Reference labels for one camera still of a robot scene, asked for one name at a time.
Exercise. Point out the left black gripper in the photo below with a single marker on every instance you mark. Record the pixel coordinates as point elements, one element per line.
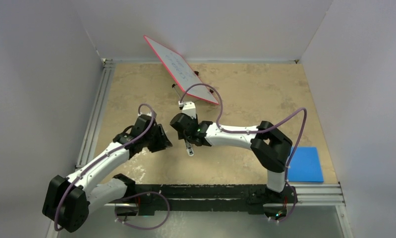
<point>162,142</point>

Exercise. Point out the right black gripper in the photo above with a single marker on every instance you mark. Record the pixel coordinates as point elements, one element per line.
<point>195,119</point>

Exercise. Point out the white stapler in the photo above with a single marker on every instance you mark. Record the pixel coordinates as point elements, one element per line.
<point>189,148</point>

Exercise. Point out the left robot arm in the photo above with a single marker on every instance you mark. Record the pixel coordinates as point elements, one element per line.
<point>71,199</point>

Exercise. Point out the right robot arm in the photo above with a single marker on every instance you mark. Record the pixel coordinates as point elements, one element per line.
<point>271,148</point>

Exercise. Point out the red framed whiteboard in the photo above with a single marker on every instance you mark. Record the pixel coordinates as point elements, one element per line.
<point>184,76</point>

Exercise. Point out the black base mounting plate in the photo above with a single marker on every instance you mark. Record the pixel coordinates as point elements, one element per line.
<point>254,199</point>

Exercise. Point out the blue foam pad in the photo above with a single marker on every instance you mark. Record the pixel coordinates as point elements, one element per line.
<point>305,166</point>

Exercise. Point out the aluminium rail frame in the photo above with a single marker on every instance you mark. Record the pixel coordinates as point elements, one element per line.
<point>251,92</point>

